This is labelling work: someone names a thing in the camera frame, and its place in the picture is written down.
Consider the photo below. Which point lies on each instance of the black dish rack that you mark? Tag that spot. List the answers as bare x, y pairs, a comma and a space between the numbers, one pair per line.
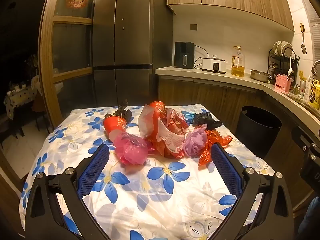
280, 62

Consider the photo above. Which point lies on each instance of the pink utensil holder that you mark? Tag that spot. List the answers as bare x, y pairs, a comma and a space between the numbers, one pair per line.
283, 84

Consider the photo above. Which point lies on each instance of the red paper cup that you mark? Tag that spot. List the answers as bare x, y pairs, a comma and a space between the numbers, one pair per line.
157, 106
115, 126

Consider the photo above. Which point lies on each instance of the table with dotted cloth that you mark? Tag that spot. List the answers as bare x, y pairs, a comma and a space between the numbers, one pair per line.
18, 96

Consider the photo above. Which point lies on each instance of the orange red plastic bag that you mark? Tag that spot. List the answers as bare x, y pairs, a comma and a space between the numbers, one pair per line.
215, 140

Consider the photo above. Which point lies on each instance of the white electric cooker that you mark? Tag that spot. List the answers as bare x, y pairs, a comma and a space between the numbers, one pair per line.
213, 66

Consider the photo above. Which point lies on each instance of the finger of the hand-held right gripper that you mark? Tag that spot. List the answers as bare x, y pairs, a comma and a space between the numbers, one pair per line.
310, 165

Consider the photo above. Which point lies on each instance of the black air fryer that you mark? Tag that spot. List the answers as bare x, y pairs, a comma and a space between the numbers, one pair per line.
184, 52

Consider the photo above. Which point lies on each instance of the lilac plastic bag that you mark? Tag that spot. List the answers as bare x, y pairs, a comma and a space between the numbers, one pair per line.
193, 142

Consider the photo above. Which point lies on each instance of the steel pot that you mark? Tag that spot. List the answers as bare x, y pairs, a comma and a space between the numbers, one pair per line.
259, 76

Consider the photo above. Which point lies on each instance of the metal faucet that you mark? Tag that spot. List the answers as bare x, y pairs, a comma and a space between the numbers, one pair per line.
315, 65

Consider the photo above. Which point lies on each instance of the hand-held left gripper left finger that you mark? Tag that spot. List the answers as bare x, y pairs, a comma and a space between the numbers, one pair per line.
95, 170

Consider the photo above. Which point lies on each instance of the person's blue pants leg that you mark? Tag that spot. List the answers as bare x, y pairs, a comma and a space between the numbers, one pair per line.
313, 212

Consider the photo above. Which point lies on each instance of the hot pink plastic bag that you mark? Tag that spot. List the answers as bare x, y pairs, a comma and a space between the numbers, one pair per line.
131, 150

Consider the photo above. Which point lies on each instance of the blue floral tablecloth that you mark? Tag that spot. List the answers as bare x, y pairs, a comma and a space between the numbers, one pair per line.
155, 200

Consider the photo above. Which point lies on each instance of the black trash bin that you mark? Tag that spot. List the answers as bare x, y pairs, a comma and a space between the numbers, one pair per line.
257, 135

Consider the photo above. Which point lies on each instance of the white ladle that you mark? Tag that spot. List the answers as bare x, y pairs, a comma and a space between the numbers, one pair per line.
290, 70

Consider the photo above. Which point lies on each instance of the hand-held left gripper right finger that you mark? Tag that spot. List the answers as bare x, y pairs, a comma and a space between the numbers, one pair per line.
226, 170

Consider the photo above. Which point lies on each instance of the white plate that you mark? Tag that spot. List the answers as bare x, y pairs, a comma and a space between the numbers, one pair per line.
277, 47
287, 48

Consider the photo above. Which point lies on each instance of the yellow container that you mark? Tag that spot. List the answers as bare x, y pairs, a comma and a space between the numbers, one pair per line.
315, 92

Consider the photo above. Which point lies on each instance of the wooden glass door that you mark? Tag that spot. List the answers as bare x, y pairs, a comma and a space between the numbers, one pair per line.
72, 20

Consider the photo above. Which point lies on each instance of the hanging metal spatula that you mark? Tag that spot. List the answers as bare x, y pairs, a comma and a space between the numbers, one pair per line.
303, 48

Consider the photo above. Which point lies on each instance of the cooking oil bottle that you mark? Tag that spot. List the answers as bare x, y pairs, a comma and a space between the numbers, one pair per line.
238, 67

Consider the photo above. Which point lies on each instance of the red and white printed bag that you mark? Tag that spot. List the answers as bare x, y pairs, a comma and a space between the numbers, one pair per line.
170, 137

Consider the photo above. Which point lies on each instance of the grey refrigerator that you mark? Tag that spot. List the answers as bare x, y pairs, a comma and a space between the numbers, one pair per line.
130, 30

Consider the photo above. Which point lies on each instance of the kitchen counter with wooden cabinets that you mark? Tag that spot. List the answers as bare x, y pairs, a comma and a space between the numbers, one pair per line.
205, 95

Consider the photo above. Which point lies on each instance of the brownish black plastic bag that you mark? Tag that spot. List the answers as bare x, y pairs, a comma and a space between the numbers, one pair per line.
123, 108

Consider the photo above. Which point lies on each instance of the brown wall switch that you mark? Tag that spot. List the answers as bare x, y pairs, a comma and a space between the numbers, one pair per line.
193, 26

